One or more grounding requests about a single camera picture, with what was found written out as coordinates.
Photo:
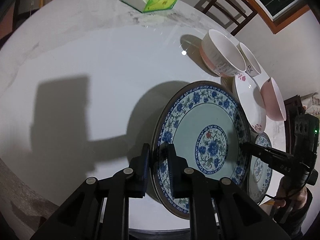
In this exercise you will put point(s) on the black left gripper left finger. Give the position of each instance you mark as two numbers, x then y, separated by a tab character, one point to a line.
132	181

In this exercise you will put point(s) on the white pink ribbed bowl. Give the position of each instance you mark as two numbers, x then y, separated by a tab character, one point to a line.
220	55

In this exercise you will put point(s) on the person's right hand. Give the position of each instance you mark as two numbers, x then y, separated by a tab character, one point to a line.
298	198

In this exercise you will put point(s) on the dark wooden chair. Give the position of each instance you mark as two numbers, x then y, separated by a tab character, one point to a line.
238	12

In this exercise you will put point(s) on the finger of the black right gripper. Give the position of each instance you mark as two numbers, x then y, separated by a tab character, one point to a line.
267	154

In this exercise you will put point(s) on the large blue floral plate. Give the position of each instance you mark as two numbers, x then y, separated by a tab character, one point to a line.
206	125

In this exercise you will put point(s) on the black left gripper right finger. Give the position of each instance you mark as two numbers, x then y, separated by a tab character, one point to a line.
185	181

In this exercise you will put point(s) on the wooden window frame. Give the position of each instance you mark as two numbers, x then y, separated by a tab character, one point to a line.
278	14

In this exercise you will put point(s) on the snack bags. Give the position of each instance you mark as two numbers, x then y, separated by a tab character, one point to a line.
311	104

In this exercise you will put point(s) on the white bowl with blue band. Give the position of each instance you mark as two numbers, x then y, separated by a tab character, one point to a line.
252	66

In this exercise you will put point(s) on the white plate with pink flowers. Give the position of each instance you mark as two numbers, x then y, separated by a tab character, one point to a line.
248	94

